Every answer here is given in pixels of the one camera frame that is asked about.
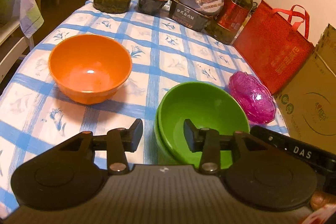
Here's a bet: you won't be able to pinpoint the blue checked tablecloth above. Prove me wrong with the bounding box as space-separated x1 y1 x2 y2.
0 0 291 214

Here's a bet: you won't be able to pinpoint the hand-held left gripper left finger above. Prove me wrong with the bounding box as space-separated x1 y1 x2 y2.
56 119 143 174

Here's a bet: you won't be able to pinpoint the dark rectangular instant meal box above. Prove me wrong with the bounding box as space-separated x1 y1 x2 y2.
168 0 218 32

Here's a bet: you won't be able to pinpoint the orange plastic bowl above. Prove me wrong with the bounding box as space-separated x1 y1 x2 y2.
49 34 132 105

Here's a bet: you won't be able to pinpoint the white shelf rack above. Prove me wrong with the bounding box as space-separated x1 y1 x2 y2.
0 0 35 84

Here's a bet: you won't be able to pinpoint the person's right hand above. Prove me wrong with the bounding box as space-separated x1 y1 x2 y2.
310 192 336 211

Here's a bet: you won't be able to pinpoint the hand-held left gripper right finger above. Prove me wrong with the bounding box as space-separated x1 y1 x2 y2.
184 119 265 174

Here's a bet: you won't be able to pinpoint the red tote bag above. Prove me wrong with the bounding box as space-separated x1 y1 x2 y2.
233 0 315 95

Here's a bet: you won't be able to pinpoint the purple translucent plate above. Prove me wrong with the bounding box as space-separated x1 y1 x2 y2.
238 93 276 123
229 71 276 121
245 106 276 125

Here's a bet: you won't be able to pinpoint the dark cup containers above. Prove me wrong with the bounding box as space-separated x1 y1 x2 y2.
137 0 172 15

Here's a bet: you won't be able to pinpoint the large cardboard box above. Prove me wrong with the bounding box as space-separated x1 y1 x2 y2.
273 23 336 146

